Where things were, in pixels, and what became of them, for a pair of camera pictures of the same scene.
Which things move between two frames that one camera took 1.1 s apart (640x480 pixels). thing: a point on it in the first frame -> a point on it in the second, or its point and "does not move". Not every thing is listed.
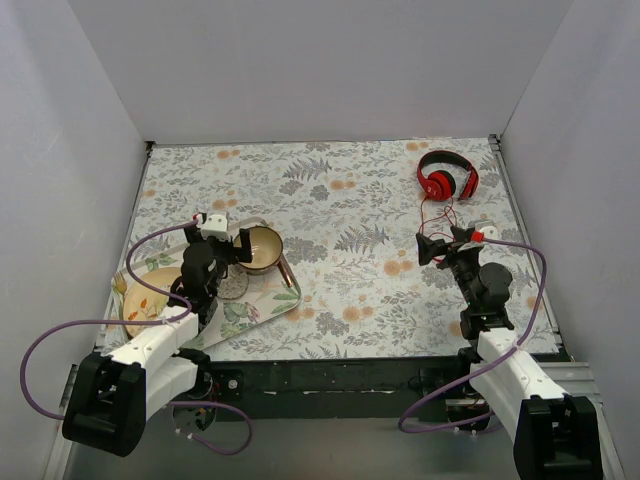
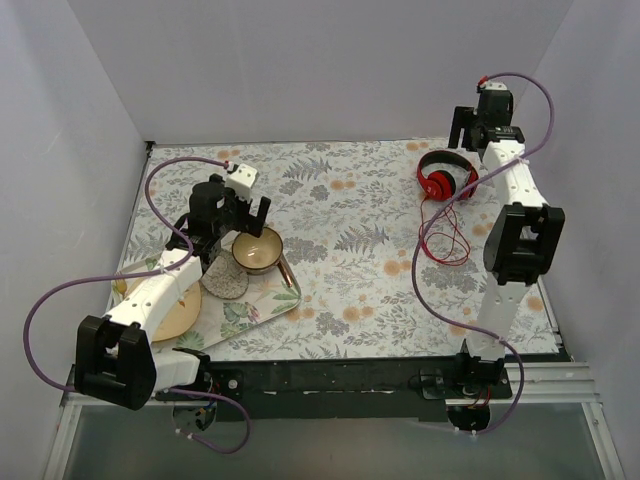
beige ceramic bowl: (266, 246) does not move
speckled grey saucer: (234, 285) does not move
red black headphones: (441, 185) does not move
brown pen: (285, 273) does not move
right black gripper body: (451, 252) -> (467, 130)
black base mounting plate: (345, 388) does not move
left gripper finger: (246, 251) -> (255, 225)
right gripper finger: (427, 249) -> (462, 119)
